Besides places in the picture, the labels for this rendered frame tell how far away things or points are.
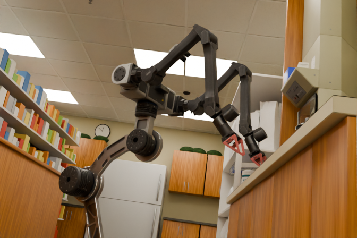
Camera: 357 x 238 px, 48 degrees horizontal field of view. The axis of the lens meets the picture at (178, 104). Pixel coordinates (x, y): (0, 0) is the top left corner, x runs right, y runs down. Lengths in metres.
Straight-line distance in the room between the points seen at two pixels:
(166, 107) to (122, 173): 4.43
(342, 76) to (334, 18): 0.32
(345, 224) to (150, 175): 6.05
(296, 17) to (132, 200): 4.80
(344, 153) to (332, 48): 1.35
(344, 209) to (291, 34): 1.85
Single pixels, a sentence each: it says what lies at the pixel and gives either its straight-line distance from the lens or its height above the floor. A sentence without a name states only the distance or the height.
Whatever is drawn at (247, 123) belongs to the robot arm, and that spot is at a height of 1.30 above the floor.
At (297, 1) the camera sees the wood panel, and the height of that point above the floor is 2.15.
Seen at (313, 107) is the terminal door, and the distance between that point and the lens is 2.09.
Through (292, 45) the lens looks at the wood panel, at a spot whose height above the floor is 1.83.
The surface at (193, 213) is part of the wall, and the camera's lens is 7.42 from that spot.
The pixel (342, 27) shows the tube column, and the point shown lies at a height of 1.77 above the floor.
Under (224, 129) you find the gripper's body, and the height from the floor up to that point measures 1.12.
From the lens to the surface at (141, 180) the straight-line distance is 6.82.
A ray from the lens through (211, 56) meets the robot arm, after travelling 2.00.
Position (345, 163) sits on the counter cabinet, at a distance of 0.90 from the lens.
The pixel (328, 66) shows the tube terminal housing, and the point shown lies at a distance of 2.16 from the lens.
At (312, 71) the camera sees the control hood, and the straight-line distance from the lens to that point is 2.12.
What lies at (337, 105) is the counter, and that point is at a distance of 0.91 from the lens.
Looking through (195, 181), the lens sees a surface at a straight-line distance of 7.14.
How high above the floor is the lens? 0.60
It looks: 19 degrees up
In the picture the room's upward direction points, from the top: 8 degrees clockwise
